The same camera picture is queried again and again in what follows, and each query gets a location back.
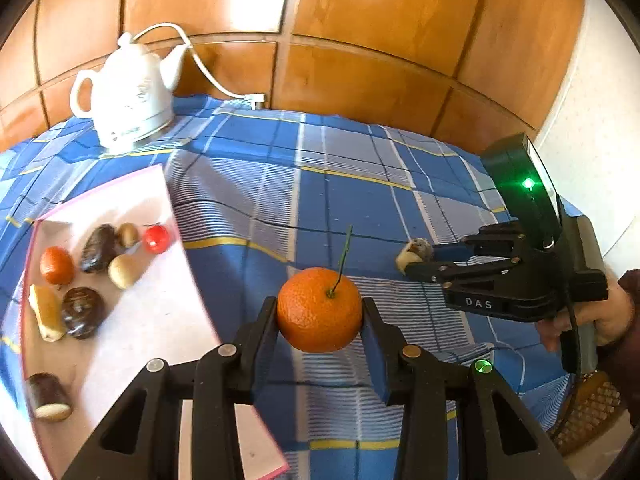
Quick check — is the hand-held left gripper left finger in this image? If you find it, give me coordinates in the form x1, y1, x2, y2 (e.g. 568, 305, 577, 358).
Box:
62, 296, 279, 480

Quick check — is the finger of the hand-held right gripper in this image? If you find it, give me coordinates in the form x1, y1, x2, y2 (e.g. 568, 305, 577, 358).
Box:
431, 222, 528, 261
404, 259, 521, 286

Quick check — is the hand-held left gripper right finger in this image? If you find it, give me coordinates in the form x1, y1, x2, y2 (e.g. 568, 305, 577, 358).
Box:
361, 297, 576, 480

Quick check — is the grey sugarcane piece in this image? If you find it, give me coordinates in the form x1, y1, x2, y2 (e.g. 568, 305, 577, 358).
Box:
396, 238, 435, 276
26, 372, 73, 422

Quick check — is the orange tangerine with stem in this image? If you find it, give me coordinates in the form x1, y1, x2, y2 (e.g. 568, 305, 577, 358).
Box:
276, 225, 363, 353

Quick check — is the pink cardboard tray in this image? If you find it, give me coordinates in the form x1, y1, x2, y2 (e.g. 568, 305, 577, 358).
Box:
21, 164, 290, 480

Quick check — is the red cherry tomato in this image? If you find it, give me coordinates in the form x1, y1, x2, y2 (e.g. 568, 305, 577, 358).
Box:
143, 224, 172, 255

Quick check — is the dark brown water chestnut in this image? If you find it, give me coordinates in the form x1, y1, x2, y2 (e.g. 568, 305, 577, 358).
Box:
80, 225, 121, 274
61, 286, 107, 339

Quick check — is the peeled pale yellow sugarcane chunk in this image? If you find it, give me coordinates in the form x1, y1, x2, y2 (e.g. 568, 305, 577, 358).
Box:
27, 284, 67, 343

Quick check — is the stemless orange tangerine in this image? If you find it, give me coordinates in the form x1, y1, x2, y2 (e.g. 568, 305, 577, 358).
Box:
39, 246, 75, 285

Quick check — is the person's right forearm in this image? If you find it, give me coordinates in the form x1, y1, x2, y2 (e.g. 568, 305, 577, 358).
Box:
597, 267, 640, 391

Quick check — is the person's right hand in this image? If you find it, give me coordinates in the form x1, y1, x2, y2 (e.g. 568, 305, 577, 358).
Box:
534, 280, 636, 353

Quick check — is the blue plaid tablecloth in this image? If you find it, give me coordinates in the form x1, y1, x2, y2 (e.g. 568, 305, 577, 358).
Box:
0, 94, 581, 480

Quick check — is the wicker chair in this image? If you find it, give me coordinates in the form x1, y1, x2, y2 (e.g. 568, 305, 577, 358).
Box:
547, 370, 631, 456

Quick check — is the wooden wardrobe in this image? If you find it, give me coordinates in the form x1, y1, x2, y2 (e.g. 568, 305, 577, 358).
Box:
0, 0, 586, 156

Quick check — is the white ceramic electric kettle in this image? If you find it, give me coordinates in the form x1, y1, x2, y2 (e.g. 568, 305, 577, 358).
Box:
70, 32, 192, 155

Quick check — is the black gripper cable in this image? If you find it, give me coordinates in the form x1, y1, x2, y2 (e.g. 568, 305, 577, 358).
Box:
549, 305, 583, 438

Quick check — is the white power cable with plug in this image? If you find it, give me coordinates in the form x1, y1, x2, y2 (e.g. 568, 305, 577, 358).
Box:
134, 23, 267, 110

